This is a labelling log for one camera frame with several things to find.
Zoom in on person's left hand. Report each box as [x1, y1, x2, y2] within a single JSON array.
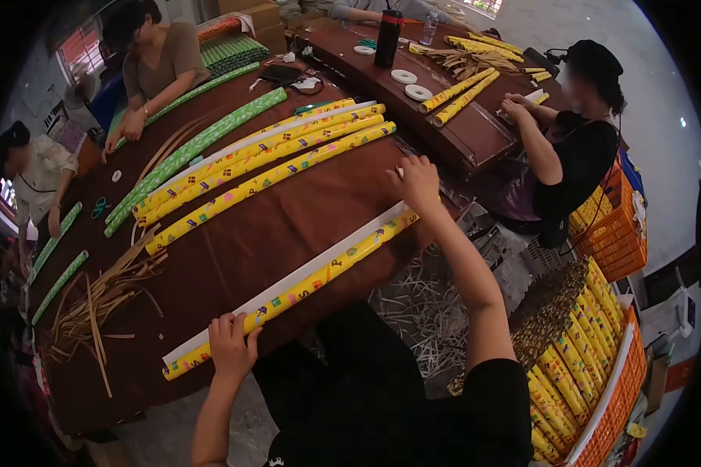
[[208, 312, 264, 381]]

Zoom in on person's right hand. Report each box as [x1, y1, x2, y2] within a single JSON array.
[[386, 154, 442, 218]]

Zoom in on person's left fingers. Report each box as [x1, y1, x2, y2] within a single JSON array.
[[208, 312, 248, 336]]

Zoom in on person's right thumb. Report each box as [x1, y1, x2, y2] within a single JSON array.
[[386, 165, 410, 193]]

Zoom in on person's right fingers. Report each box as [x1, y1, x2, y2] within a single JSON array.
[[406, 154, 440, 183]]

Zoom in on yellow printed wrapping paper roll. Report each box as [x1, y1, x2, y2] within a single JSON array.
[[162, 201, 420, 382], [418, 67, 497, 114], [133, 104, 387, 214], [145, 121, 397, 256], [231, 98, 358, 148], [432, 70, 501, 128], [137, 114, 385, 227]]

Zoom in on brown table cloth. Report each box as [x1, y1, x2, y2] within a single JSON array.
[[28, 61, 463, 437]]

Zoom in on brown wooden table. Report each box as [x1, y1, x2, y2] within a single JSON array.
[[295, 22, 569, 177]]

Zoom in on heap of tan paper strips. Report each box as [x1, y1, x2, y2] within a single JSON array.
[[409, 46, 522, 81]]

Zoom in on pile of brown paper strips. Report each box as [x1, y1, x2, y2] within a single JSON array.
[[46, 225, 170, 399]]

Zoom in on black bottle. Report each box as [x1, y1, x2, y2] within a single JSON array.
[[374, 9, 404, 70]]

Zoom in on heap of yellow rolls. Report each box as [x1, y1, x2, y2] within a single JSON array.
[[443, 32, 525, 64]]

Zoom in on white shredded paper strips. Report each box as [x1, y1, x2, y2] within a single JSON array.
[[369, 248, 474, 379]]

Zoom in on clear plastic bottle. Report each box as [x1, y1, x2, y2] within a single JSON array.
[[419, 11, 439, 47]]

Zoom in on person's body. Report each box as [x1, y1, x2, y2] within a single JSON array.
[[251, 300, 534, 467]]

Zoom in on black pouch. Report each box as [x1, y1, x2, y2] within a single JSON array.
[[259, 63, 303, 86]]

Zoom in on short green wrapping paper roll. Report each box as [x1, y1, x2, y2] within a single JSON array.
[[27, 201, 84, 287], [32, 250, 90, 327]]

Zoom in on long green wrapping paper roll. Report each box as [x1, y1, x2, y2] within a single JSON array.
[[108, 62, 261, 136], [103, 88, 289, 238]]

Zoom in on long brown paper strips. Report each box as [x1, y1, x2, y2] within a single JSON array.
[[134, 117, 211, 188]]

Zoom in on dark patterned wrapping paper roll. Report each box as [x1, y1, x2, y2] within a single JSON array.
[[447, 258, 591, 398]]

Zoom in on stack of orange crates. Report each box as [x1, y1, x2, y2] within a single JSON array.
[[568, 166, 649, 283]]

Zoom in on stack of cartons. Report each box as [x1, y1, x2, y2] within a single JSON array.
[[218, 0, 290, 56]]

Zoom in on stack of green rolls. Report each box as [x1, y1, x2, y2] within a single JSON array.
[[200, 32, 271, 78]]

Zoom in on orange wrapping paper roll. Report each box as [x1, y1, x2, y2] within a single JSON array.
[[196, 16, 244, 43]]

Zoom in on pile of yellow rolls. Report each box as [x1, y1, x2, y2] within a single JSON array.
[[526, 257, 627, 465]]

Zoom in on white fan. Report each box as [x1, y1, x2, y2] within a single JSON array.
[[63, 71, 99, 113]]

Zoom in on orange plastic crate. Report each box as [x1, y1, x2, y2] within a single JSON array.
[[564, 306, 648, 467]]

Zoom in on window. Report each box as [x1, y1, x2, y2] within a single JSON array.
[[57, 22, 107, 78]]

